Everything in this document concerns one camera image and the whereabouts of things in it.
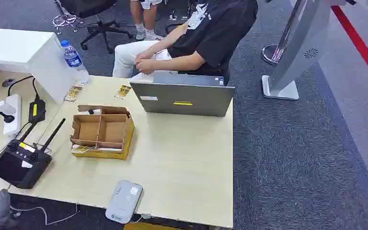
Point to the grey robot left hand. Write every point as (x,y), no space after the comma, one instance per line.
(4,206)

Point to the black router with antennas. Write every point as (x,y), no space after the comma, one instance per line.
(19,165)

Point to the white power strip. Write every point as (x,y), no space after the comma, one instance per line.
(12,125)

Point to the black plug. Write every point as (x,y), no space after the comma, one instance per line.
(7,118)

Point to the yellow printed card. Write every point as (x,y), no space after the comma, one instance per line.
(82,148)
(73,93)
(123,91)

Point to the black power adapter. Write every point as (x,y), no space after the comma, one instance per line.
(37,111)

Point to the grey flat device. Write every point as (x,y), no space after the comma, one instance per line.
(123,201)

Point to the grey desk grommet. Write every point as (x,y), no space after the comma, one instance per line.
(8,82)

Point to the wooden card box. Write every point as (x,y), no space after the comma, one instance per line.
(107,133)

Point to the yellow object under table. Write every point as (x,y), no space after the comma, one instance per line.
(149,226)

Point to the white cabinet box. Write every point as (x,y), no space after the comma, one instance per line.
(28,50)

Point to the clear plastic water bottle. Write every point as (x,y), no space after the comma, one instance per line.
(73,60)

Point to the black office chair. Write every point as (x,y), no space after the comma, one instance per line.
(101,27)

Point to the grey laptop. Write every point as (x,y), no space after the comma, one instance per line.
(184,98)

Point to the standing person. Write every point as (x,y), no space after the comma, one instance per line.
(146,19)

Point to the seated person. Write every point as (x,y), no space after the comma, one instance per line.
(209,35)

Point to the silver floor stand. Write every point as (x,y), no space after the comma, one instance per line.
(301,47)

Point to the red floor tape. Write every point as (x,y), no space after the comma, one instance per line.
(361,47)

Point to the chrome stanchion post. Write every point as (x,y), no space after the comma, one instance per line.
(280,41)

